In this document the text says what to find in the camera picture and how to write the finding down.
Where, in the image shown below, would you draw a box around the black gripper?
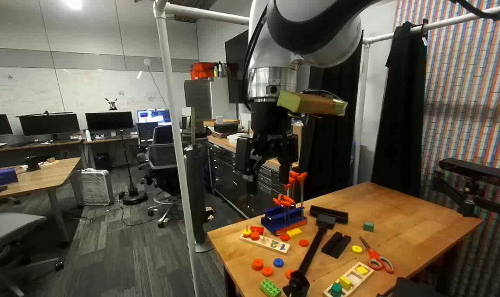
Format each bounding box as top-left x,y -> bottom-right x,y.
234,100 -> 300,194

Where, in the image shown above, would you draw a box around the workbench with dark drawers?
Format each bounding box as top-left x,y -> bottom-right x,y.
206,132 -> 295,219

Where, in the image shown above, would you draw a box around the blue tool rack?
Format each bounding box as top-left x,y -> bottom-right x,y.
259,203 -> 308,236

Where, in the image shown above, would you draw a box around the black curtain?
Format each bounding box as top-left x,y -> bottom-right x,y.
371,21 -> 429,198
300,46 -> 364,203

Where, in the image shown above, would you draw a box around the wooden puzzle board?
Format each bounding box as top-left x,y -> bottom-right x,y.
237,227 -> 292,255

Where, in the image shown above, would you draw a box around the dark grey column stand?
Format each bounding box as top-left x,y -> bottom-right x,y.
183,122 -> 214,254

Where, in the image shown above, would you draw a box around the grey tall cabinet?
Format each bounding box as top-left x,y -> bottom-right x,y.
183,77 -> 229,127

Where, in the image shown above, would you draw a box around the black ribbed block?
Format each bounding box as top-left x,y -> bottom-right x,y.
320,231 -> 353,260

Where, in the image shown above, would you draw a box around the dark office chair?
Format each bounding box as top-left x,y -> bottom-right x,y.
145,123 -> 193,229

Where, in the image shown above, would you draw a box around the green lego block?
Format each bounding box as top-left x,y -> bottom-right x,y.
259,277 -> 282,297

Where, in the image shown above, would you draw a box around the orange storage box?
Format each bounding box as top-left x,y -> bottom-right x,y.
190,61 -> 216,81

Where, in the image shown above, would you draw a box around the lit computer monitor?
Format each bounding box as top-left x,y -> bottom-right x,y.
135,107 -> 173,125

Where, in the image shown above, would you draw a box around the wooden shape sorter board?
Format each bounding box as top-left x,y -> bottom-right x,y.
322,260 -> 374,297

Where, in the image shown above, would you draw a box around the black stand with round base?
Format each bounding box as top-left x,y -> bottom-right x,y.
119,128 -> 150,206

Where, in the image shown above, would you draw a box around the white computer case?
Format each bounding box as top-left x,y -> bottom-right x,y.
79,166 -> 115,209

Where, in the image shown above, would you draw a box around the light wooden desk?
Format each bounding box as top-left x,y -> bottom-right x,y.
0,156 -> 84,247

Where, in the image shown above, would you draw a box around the long dark office desk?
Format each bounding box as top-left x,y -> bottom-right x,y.
0,135 -> 142,170

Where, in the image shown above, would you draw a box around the grey office chair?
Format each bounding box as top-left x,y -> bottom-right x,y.
0,211 -> 67,297

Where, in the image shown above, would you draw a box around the blue box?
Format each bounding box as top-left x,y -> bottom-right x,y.
0,166 -> 20,188

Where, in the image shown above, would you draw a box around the yellow-green wrist camera box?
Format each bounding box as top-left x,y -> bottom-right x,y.
275,89 -> 350,119

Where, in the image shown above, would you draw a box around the black long-handled tool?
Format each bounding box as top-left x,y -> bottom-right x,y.
280,204 -> 351,297

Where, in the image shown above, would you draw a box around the white vertical frame pole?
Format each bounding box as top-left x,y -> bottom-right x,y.
152,0 -> 203,297

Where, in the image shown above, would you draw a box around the black wall television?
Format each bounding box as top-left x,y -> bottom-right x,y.
224,29 -> 252,105

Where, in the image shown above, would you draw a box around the orange-handled scissors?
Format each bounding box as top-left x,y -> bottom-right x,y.
358,236 -> 396,275

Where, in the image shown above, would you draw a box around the white horizontal frame pipe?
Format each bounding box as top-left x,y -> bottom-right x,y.
361,3 -> 500,46
162,1 -> 252,26

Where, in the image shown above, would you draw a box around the black camera on mount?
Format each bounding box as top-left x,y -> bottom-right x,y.
430,156 -> 500,219

